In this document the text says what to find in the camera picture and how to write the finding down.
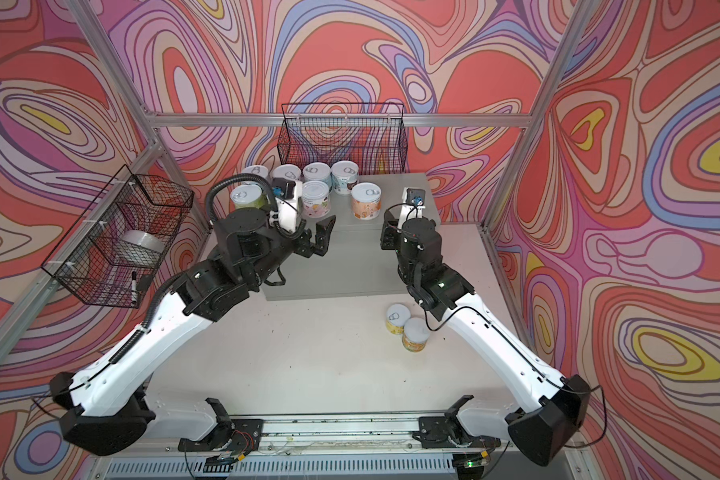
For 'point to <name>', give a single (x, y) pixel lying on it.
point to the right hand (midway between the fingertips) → (398, 218)
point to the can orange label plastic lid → (415, 334)
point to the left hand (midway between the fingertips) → (317, 209)
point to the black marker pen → (134, 287)
